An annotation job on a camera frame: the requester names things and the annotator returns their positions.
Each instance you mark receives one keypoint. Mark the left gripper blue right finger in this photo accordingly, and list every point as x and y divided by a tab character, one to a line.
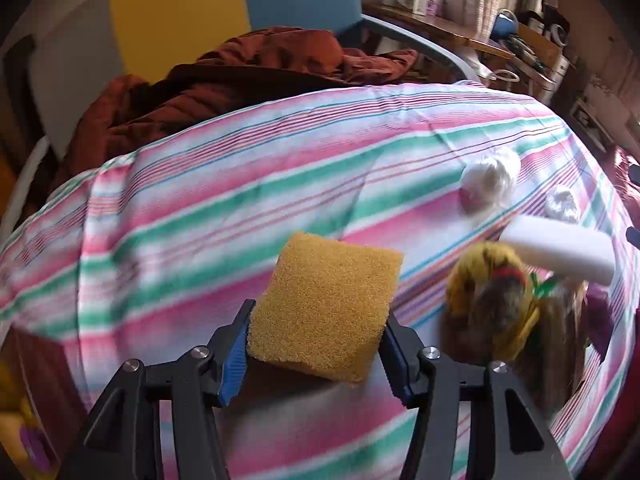
508	437

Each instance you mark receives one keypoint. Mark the white foam block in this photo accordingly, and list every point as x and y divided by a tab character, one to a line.
563	248

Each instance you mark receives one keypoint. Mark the wooden side desk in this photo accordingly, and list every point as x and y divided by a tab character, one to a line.
434	27

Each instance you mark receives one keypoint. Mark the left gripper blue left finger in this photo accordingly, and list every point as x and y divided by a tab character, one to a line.
120	439

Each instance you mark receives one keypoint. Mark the blue kettle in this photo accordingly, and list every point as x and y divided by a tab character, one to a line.
505	25

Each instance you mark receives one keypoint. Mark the rice cracker snack pack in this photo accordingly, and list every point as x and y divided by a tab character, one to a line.
552	363

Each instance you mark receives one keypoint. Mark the yellow knitted sock ball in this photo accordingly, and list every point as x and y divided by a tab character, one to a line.
490	307

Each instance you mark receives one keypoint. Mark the grey yellow blue chair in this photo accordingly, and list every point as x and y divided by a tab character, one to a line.
60	54

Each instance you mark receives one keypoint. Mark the rust red jacket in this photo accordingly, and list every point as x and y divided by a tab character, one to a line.
266	65

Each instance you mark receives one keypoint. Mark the yellow sponge block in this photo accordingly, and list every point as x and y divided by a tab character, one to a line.
325	307

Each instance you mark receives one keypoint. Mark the striped pink green bedsheet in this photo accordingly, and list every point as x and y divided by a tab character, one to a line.
145	256

